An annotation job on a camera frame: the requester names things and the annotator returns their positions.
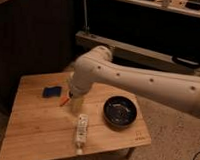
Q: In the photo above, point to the orange marker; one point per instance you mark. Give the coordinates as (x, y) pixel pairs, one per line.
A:
(64, 100)

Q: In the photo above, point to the black bowl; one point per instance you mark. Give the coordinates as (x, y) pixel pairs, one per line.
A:
(119, 111)

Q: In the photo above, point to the beige end effector tip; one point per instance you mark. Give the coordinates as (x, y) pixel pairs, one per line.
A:
(76, 103)

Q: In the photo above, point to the wooden shelf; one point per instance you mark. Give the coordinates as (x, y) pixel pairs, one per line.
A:
(163, 6)

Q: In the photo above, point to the blue sponge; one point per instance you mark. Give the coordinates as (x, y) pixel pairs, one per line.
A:
(52, 91)

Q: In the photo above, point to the long grey case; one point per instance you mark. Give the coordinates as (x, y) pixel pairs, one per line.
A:
(136, 54)

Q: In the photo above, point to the wooden table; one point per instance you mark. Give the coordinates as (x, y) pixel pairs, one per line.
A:
(40, 129)

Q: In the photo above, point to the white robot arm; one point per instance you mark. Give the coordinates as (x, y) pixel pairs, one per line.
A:
(178, 91)

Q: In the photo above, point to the metal pole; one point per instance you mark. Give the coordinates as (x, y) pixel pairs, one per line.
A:
(86, 25)

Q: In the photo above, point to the black handle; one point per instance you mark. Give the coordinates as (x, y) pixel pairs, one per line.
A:
(185, 63)

